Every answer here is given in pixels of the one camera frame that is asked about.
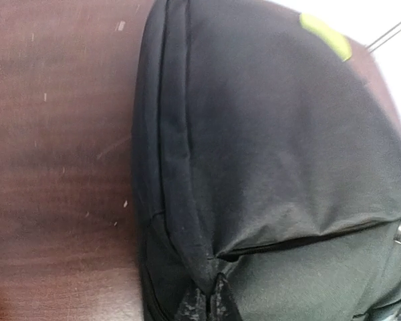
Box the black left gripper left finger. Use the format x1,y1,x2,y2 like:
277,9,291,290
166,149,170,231
175,284,209,321

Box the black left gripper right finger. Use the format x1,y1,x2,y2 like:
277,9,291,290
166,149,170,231
209,274,243,321

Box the black student backpack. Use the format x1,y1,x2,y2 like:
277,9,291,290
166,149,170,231
131,1,401,320

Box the green plate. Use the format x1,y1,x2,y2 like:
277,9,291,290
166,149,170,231
299,13,352,62

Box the right aluminium frame post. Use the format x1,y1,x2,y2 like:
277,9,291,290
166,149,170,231
366,21,401,53

